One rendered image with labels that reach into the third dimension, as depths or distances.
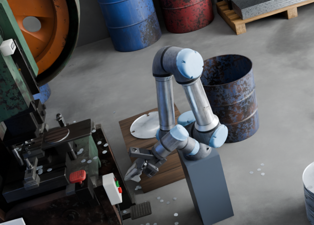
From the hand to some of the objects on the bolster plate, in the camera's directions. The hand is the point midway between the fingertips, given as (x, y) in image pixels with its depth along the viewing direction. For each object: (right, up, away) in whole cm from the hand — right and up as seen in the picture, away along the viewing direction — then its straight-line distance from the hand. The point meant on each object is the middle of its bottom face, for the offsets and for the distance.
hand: (125, 177), depth 192 cm
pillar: (-50, +5, +8) cm, 51 cm away
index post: (-35, +21, +31) cm, 51 cm away
